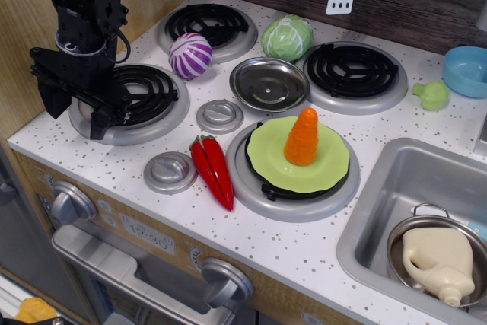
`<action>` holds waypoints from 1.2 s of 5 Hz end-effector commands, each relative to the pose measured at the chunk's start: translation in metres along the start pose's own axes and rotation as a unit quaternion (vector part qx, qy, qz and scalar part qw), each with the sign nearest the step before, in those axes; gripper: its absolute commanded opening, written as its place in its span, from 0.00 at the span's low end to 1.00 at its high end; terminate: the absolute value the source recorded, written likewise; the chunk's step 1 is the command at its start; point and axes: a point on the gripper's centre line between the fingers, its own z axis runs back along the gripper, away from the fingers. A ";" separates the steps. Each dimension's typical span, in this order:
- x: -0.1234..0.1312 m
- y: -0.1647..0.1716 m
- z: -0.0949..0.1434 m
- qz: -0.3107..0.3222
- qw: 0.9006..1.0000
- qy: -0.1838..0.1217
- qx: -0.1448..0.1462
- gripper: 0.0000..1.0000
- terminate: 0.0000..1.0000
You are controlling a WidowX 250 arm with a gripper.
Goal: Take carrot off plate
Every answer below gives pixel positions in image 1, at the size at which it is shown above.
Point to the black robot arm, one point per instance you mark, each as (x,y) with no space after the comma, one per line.
(90,27)

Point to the stove burner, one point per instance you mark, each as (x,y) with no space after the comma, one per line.
(353,78)
(248,188)
(159,102)
(230,32)

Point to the purple striped toy onion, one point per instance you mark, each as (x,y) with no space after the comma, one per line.
(190,55)

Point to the silver sink basin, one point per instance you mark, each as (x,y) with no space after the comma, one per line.
(408,173)

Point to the silver countertop knob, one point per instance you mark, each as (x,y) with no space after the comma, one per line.
(219,117)
(170,173)

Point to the blue plastic bowl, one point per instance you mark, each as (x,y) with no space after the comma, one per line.
(464,71)

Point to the back right stove burner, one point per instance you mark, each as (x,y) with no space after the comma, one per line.
(353,78)

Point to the oven clock display panel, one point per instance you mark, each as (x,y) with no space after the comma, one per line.
(148,234)

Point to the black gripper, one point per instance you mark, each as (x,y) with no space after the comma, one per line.
(91,79)

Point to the small silver metal bowl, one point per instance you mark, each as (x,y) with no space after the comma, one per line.
(269,84)

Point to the light green plate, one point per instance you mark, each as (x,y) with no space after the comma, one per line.
(266,153)

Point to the silver metal pot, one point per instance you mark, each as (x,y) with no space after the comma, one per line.
(433,216)

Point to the left silver oven knob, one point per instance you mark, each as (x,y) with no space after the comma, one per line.
(71,204)

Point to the upper silver countertop knob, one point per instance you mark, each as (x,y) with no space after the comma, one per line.
(219,117)

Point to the cream toy detergent bottle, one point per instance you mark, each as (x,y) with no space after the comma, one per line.
(441,261)

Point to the red toy chili pepper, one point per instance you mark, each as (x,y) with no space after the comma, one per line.
(209,160)

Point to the front right stove burner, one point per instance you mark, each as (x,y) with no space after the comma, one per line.
(248,188)

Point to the back left stove burner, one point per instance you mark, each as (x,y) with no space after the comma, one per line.
(230,32)

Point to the green toy cabbage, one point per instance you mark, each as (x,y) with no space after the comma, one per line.
(288,38)

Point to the silver oven knob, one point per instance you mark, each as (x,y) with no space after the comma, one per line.
(224,283)
(71,204)

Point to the yellow object bottom left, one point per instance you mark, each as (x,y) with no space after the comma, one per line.
(33,310)

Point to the silver oven door handle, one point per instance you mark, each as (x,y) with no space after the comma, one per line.
(132,283)

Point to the light green toy broccoli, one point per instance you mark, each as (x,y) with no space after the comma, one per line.
(433,95)

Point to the lower silver countertop knob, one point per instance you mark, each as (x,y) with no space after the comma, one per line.
(170,173)

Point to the orange toy carrot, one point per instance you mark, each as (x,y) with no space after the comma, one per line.
(302,142)

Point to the front left stove burner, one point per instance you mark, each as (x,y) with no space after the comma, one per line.
(159,102)

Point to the right silver oven knob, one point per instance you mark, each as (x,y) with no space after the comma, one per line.
(224,283)

